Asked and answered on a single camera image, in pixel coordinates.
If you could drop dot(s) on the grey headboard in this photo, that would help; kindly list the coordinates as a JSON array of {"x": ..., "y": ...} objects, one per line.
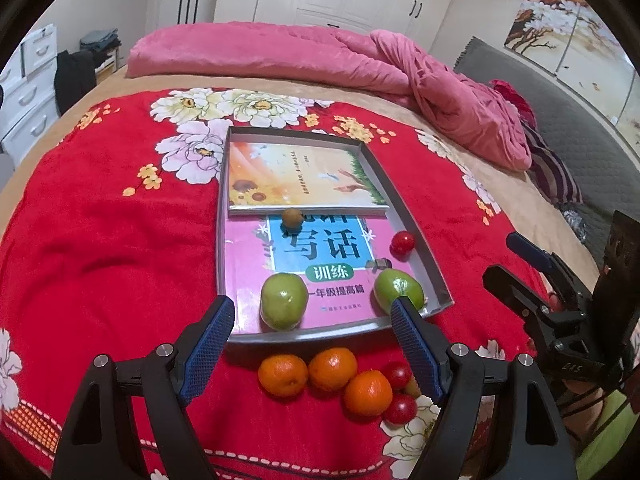
[{"x": 606, "y": 175}]

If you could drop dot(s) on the striped dark pillow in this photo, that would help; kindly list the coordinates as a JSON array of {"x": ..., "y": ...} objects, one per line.
[{"x": 549, "y": 173}]

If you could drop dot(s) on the sunflower cover book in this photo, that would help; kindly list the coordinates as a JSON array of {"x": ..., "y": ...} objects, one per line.
[{"x": 272, "y": 177}]

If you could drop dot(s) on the grey shallow tray box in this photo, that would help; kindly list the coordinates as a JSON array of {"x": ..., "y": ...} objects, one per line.
[{"x": 437, "y": 296}]

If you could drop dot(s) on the orange mandarin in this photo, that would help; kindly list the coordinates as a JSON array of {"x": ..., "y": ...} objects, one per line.
[
  {"x": 332, "y": 369},
  {"x": 283, "y": 375},
  {"x": 369, "y": 394}
]

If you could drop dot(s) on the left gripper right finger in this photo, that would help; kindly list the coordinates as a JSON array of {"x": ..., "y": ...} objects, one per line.
[{"x": 528, "y": 439}]

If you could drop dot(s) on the red pillow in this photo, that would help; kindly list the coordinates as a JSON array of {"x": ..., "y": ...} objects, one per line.
[{"x": 510, "y": 94}]

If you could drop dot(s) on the red floral blanket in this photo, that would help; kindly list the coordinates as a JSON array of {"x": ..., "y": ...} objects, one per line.
[{"x": 111, "y": 249}]

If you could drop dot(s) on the cherry tomato in tray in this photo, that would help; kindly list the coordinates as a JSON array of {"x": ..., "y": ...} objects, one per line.
[{"x": 402, "y": 245}]

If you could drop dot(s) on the cherry tomato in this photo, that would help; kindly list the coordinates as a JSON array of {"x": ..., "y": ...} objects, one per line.
[
  {"x": 398, "y": 374},
  {"x": 401, "y": 410},
  {"x": 402, "y": 245}
]

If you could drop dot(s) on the white drawer cabinet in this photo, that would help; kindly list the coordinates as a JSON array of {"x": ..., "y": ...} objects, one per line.
[{"x": 28, "y": 108}]

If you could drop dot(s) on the pink blue workbook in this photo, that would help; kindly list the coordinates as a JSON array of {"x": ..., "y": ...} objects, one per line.
[{"x": 337, "y": 257}]

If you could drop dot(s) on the right green apple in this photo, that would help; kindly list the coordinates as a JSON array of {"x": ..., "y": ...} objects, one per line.
[{"x": 392, "y": 284}]

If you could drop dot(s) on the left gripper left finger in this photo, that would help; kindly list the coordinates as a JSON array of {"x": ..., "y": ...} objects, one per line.
[{"x": 100, "y": 439}]

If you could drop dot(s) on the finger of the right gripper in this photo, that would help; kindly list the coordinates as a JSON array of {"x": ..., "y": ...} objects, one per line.
[
  {"x": 525, "y": 304},
  {"x": 545, "y": 262}
]

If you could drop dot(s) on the flower wall painting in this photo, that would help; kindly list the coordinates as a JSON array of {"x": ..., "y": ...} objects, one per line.
[{"x": 568, "y": 39}]

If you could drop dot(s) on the black bag on floor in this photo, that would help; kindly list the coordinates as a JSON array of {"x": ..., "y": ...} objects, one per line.
[{"x": 74, "y": 78}]

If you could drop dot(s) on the brown longan on book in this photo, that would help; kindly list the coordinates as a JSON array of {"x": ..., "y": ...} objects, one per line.
[{"x": 292, "y": 219}]

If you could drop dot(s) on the green apple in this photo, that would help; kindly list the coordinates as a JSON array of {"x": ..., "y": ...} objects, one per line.
[
  {"x": 392, "y": 284},
  {"x": 283, "y": 301}
]

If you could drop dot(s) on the folded clothes pile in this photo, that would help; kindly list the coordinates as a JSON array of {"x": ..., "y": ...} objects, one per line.
[{"x": 100, "y": 40}]

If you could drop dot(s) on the pink quilt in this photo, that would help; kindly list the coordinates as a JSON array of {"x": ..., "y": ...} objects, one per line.
[{"x": 384, "y": 63}]

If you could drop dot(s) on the left green apple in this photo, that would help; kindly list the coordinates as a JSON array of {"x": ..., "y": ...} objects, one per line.
[{"x": 283, "y": 301}]

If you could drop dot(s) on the brown longan fruit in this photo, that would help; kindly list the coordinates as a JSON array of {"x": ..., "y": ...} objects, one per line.
[{"x": 413, "y": 389}]

